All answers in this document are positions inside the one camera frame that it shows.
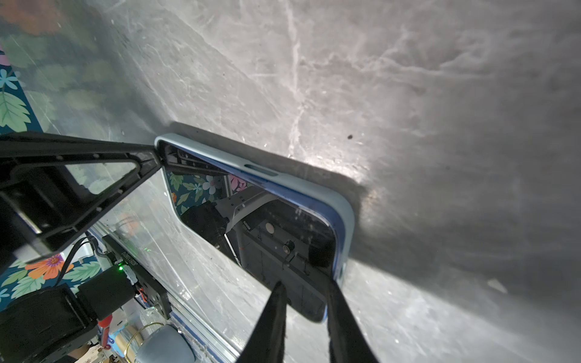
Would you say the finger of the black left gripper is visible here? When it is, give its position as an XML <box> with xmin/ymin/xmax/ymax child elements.
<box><xmin>1</xmin><ymin>132</ymin><xmax>162</xmax><ymax>268</ymax></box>

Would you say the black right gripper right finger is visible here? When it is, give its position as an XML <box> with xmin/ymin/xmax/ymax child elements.
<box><xmin>327</xmin><ymin>280</ymin><xmax>378</xmax><ymax>363</ymax></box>

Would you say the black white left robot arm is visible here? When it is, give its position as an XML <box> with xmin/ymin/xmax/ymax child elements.
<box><xmin>1</xmin><ymin>132</ymin><xmax>171</xmax><ymax>362</ymax></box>

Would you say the light blue phone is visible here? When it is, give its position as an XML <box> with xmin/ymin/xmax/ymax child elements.
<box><xmin>153</xmin><ymin>132</ymin><xmax>356</xmax><ymax>324</ymax></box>

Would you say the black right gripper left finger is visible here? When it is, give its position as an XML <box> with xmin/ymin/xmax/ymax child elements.
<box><xmin>236</xmin><ymin>281</ymin><xmax>287</xmax><ymax>363</ymax></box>

